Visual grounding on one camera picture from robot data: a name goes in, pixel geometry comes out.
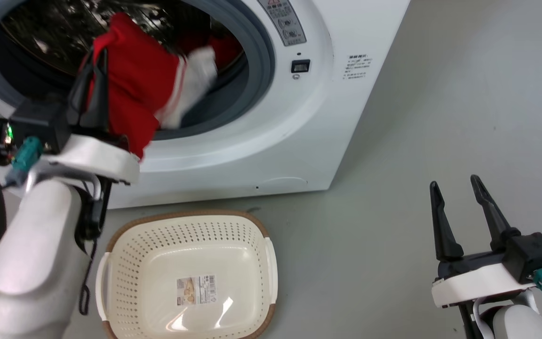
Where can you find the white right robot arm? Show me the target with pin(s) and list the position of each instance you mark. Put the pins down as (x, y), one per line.
(518, 322)

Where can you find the grey rubber door gasket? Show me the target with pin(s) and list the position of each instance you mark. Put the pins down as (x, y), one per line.
(257, 56)

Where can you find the barcode sticker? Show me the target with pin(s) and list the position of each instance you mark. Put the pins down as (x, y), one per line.
(196, 290)

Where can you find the black door latch socket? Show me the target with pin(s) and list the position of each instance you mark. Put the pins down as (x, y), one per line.
(300, 66)

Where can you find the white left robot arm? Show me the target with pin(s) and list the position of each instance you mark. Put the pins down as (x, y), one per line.
(31, 254)

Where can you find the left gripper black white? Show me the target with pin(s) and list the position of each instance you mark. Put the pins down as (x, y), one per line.
(87, 153)

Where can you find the red garment with white trim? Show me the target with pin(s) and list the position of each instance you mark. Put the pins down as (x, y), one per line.
(134, 80)

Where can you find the white front-load washing machine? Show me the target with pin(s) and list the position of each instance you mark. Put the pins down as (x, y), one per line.
(261, 141)

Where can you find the cream perforated laundry basket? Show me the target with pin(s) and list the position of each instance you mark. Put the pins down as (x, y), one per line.
(186, 254)

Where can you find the grey control label panel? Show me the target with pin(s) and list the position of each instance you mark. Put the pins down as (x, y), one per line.
(286, 21)

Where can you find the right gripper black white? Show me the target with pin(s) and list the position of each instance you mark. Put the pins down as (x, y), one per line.
(478, 282)

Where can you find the printed text label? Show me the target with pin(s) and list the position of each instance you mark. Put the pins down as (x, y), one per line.
(358, 66)

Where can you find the shiny steel washer drum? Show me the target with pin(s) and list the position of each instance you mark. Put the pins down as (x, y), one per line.
(50, 28)

